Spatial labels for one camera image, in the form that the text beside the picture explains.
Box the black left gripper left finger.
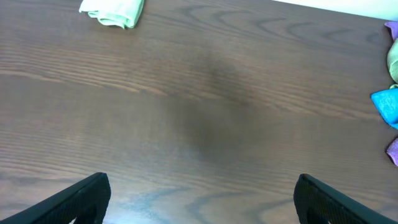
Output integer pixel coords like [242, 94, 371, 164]
[1, 172, 111, 224]

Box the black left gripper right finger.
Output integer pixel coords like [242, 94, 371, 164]
[294, 174, 397, 224]

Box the light green cloth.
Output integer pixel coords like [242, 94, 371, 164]
[79, 0, 145, 29]

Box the purple cloth near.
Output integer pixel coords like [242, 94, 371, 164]
[386, 138, 398, 166]

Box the purple cloth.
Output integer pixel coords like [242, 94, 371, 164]
[384, 21, 398, 41]
[386, 138, 398, 166]

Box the blue cloth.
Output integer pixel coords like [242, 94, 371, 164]
[371, 88, 397, 129]

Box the olive green cloth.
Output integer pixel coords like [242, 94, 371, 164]
[387, 39, 398, 89]

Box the purple cloth far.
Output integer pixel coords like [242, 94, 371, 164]
[384, 21, 398, 41]

